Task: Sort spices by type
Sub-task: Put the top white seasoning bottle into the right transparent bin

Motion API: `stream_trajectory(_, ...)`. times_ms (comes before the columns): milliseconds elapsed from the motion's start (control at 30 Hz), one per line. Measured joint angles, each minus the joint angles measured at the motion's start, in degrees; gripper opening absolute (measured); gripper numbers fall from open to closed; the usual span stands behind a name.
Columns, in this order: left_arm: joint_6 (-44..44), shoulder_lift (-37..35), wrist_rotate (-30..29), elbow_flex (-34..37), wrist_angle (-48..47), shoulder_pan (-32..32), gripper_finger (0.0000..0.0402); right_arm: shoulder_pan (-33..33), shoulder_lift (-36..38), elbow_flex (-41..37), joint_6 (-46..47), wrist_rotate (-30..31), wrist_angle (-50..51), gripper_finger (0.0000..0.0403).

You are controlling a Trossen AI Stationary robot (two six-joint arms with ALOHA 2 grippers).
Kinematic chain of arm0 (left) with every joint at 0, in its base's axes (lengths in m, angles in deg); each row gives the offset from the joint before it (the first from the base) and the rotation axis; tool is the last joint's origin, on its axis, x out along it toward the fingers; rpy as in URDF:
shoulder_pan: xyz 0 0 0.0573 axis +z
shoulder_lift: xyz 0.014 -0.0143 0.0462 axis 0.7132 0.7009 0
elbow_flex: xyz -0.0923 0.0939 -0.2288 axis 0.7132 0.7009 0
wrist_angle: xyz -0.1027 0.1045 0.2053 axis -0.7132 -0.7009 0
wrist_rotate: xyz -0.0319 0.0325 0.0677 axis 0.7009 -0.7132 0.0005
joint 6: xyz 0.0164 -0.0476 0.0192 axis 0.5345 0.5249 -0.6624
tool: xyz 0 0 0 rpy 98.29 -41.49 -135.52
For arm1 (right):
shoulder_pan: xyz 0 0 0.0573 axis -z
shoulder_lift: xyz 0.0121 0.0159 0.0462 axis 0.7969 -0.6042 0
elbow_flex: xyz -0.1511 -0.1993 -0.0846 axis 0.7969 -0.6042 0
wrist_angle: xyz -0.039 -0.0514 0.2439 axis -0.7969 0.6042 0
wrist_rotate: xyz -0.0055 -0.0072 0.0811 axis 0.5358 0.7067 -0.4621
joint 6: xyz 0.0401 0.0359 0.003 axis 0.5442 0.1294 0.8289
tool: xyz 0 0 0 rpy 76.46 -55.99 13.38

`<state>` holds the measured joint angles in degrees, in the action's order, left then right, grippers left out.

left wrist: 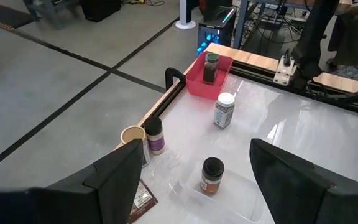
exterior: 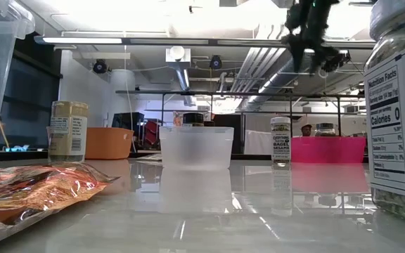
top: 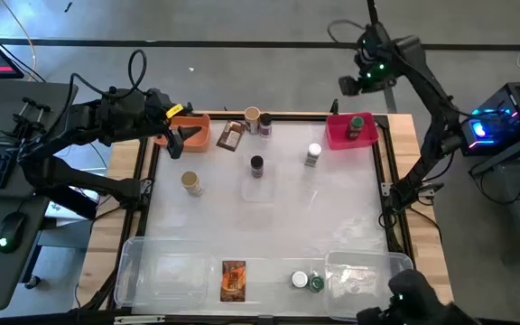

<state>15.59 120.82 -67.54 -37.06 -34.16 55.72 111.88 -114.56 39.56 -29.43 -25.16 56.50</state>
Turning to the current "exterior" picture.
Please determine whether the green label spice jar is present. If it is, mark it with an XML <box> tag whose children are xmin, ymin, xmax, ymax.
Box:
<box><xmin>314</xmin><ymin>122</ymin><xmax>336</xmax><ymax>138</ymax></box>

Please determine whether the dark shelving unit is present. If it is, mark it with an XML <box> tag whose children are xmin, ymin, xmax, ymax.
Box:
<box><xmin>0</xmin><ymin>33</ymin><xmax>63</xmax><ymax>153</ymax></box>

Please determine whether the black background cabinet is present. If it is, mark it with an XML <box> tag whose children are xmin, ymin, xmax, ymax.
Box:
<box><xmin>212</xmin><ymin>114</ymin><xmax>246</xmax><ymax>155</ymax></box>

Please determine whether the black overhead light bar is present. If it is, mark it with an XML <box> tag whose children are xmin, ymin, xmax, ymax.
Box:
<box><xmin>33</xmin><ymin>34</ymin><xmax>378</xmax><ymax>49</ymax></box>

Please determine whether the black storage crate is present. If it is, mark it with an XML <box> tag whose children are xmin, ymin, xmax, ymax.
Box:
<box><xmin>113</xmin><ymin>111</ymin><xmax>146</xmax><ymax>130</ymax></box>

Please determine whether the tan lid spice jar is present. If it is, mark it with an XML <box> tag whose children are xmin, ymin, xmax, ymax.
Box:
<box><xmin>49</xmin><ymin>100</ymin><xmax>89</xmax><ymax>163</ymax></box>

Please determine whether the black background table frame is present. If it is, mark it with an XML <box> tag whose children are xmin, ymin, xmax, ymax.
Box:
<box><xmin>115</xmin><ymin>89</ymin><xmax>365</xmax><ymax>155</ymax></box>

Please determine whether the black hanging ceiling camera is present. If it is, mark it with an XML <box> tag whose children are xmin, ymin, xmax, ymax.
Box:
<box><xmin>323</xmin><ymin>52</ymin><xmax>352</xmax><ymax>73</ymax></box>

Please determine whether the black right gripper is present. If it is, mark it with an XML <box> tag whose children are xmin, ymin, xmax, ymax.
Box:
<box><xmin>281</xmin><ymin>0</ymin><xmax>341</xmax><ymax>75</ymax></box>

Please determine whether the light blue item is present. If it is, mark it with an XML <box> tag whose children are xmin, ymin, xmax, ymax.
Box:
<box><xmin>4</xmin><ymin>144</ymin><xmax>31</xmax><ymax>153</ymax></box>

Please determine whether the small translucent plastic bin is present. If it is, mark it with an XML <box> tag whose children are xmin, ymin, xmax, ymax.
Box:
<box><xmin>158</xmin><ymin>125</ymin><xmax>235</xmax><ymax>171</ymax></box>

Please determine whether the orange plastic bin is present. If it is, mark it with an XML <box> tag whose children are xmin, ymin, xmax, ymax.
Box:
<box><xmin>84</xmin><ymin>126</ymin><xmax>135</xmax><ymax>161</ymax></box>

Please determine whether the pink plastic bin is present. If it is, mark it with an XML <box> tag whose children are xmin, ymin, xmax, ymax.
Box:
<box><xmin>290</xmin><ymin>136</ymin><xmax>367</xmax><ymax>164</ymax></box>

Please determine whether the red background case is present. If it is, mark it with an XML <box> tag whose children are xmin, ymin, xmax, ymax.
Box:
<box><xmin>143</xmin><ymin>119</ymin><xmax>161</xmax><ymax>151</ymax></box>

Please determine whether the orange foil spice packet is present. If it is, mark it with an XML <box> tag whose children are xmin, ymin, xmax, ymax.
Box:
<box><xmin>0</xmin><ymin>162</ymin><xmax>121</xmax><ymax>243</ymax></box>

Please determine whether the black round ceiling device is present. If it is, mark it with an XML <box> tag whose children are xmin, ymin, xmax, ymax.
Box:
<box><xmin>208</xmin><ymin>54</ymin><xmax>224</xmax><ymax>70</ymax></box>
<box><xmin>92</xmin><ymin>58</ymin><xmax>108</xmax><ymax>74</ymax></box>

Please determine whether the person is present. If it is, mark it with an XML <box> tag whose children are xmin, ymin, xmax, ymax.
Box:
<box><xmin>300</xmin><ymin>123</ymin><xmax>314</xmax><ymax>138</ymax></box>

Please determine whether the white lid bagel seasoning jar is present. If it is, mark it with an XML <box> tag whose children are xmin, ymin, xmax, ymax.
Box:
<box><xmin>270</xmin><ymin>116</ymin><xmax>292</xmax><ymax>166</ymax></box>
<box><xmin>363</xmin><ymin>0</ymin><xmax>405</xmax><ymax>226</ymax></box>

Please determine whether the black lid orange label jar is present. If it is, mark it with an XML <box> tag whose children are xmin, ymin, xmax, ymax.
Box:
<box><xmin>182</xmin><ymin>112</ymin><xmax>205</xmax><ymax>128</ymax></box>

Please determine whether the white hanging cloth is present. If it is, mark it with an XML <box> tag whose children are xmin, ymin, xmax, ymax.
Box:
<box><xmin>244</xmin><ymin>129</ymin><xmax>274</xmax><ymax>155</ymax></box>

